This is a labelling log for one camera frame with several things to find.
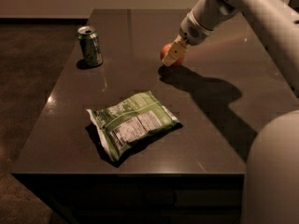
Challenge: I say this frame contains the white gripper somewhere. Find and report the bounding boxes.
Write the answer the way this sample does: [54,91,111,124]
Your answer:
[161,9,216,68]

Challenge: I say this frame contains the red apple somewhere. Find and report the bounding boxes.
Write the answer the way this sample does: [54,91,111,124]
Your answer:
[160,42,186,68]

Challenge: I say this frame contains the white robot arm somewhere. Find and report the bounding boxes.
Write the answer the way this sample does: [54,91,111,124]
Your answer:
[162,0,299,224]

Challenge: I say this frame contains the green jalapeno chip bag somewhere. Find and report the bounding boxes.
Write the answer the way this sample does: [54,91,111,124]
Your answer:
[87,91,180,161]

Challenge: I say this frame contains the green soda can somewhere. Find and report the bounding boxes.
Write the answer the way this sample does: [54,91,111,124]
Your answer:
[78,25,103,67]

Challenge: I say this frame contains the dark counter cabinet drawers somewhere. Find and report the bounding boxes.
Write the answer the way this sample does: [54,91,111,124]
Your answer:
[13,173,243,224]

